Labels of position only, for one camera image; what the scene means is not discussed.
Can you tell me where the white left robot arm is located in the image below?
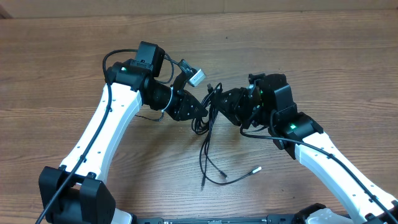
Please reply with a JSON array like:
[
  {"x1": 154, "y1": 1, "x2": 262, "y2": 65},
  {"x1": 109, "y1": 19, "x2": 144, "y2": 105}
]
[{"x1": 39, "y1": 42, "x2": 208, "y2": 223}]

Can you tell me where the black cable bundle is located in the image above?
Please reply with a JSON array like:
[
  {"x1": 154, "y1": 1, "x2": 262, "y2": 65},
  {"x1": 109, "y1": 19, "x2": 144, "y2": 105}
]
[{"x1": 190, "y1": 82, "x2": 228, "y2": 190}]

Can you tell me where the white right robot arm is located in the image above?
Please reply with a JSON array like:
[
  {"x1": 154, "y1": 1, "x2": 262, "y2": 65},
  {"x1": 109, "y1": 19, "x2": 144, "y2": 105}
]
[{"x1": 211, "y1": 73, "x2": 397, "y2": 223}]

